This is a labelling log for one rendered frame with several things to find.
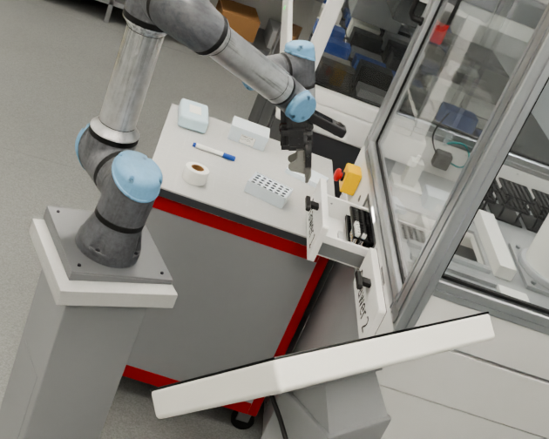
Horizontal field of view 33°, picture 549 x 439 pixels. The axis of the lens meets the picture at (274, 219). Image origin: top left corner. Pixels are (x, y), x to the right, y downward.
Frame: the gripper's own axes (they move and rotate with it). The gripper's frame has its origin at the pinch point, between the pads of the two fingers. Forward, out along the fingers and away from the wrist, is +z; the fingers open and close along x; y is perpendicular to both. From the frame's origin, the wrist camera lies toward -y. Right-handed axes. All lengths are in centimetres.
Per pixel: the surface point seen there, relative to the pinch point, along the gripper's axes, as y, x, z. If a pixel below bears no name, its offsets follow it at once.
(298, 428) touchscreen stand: 6, 102, 1
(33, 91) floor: 129, -220, 45
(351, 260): -10.4, 13.6, 18.2
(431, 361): -24, 56, 21
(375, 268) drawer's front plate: -14.6, 28.8, 12.4
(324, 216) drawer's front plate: -3.6, 10.0, 7.3
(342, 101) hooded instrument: -15, -79, 6
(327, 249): -4.1, 13.5, 15.0
